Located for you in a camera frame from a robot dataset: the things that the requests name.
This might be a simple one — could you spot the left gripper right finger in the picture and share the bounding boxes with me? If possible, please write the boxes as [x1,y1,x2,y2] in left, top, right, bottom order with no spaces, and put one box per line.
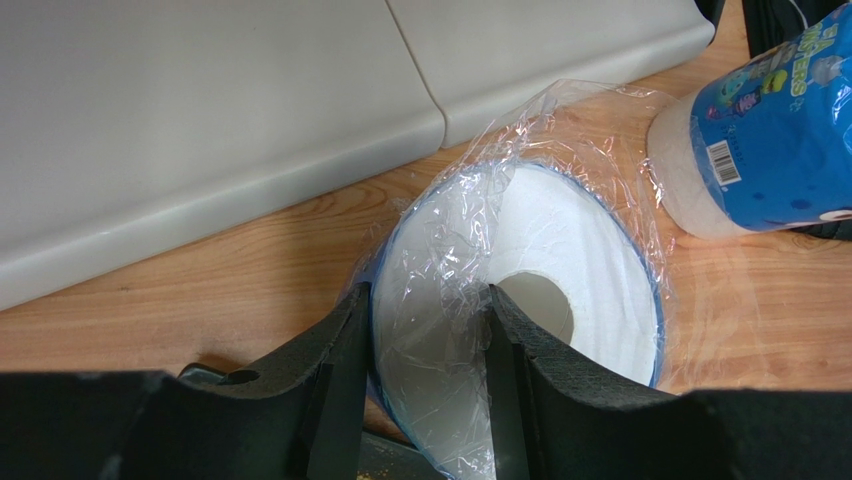
[484,286,851,479]

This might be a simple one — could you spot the cream checkered three-tier shelf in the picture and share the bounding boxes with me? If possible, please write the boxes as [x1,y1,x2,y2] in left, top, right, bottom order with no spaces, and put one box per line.
[1,1,723,308]

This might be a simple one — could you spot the blue cartoon-face roll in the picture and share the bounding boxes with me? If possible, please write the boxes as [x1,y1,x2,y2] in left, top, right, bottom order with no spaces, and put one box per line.
[647,4,851,239]

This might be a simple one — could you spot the plastic-wrapped roll blue label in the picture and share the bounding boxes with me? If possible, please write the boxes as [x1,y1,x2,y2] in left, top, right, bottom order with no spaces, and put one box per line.
[356,80,674,479]

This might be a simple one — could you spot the black cloth placemat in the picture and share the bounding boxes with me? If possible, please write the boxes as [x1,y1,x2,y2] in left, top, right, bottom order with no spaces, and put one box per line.
[742,0,844,58]

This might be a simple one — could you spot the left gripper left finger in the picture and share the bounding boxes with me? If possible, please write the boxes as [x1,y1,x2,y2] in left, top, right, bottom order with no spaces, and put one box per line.
[1,283,370,479]

